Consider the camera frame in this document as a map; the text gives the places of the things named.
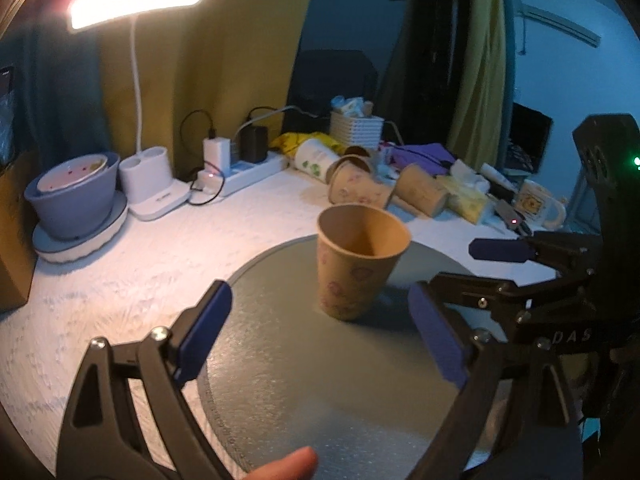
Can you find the white woven basket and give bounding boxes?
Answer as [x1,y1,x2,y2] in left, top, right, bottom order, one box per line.
[329,110,385,147]

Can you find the person's left hand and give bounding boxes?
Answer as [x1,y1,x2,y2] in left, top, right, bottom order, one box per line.
[239,447,319,480]

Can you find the white tube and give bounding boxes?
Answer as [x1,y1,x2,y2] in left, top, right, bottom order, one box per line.
[480,162,519,192]

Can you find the yellow tissue packet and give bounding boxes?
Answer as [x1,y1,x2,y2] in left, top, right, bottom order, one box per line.
[437,175,491,225]

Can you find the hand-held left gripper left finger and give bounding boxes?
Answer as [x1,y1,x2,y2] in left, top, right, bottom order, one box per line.
[55,280,234,480]

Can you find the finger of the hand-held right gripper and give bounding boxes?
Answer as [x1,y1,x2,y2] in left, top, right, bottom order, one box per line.
[429,272,533,313]
[468,231,603,275]

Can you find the white desk lamp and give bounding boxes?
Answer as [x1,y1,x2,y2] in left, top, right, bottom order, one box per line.
[67,0,208,222]

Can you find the white speckled dish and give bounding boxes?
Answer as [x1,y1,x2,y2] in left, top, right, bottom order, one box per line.
[37,156,109,194]

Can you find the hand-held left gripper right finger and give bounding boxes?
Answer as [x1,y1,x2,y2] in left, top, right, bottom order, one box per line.
[407,282,584,480]

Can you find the grey cable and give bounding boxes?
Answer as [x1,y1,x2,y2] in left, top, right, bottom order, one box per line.
[232,105,321,137]

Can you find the blue bowl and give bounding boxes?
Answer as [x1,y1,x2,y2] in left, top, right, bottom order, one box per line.
[24,152,121,241]

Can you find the white power strip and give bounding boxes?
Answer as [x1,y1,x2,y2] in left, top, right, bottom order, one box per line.
[192,152,289,198]

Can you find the black cable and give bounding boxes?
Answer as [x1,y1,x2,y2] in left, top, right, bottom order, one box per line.
[179,110,223,207]

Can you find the white charger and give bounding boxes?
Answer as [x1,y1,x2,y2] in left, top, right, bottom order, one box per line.
[202,137,232,172]

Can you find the yellow bag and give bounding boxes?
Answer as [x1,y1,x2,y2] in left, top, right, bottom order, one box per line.
[270,131,347,159]

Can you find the small device with red light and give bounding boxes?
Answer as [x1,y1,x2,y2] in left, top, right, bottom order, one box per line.
[492,199,534,237]

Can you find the white round base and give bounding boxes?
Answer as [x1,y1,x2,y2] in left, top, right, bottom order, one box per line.
[32,192,130,264]

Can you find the cardboard box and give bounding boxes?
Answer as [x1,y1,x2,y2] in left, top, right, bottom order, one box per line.
[0,149,40,312]

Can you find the black power adapter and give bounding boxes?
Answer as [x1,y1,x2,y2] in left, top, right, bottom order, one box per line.
[240,126,270,164]

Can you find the white air conditioner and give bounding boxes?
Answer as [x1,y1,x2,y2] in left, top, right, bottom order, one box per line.
[515,2,602,49]

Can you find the round grey mat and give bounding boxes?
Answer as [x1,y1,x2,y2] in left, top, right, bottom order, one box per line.
[199,234,506,478]

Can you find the brown printed paper cup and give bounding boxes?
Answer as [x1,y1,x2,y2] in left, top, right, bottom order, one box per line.
[316,203,413,322]
[327,156,396,210]

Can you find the black monitor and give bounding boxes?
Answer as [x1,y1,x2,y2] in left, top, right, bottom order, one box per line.
[505,102,554,171]

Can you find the white yellow-print mug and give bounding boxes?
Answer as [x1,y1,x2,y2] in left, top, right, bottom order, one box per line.
[515,179,569,230]

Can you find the purple cloth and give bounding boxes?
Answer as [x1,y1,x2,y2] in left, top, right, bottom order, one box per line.
[382,142,458,171]

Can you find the white green-print paper cup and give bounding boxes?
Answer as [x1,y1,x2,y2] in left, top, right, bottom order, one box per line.
[292,138,342,184]

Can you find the brown plain paper cup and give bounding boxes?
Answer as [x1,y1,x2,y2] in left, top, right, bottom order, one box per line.
[395,163,450,219]

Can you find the tissue packs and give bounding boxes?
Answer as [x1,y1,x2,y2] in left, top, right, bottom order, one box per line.
[331,95,375,119]

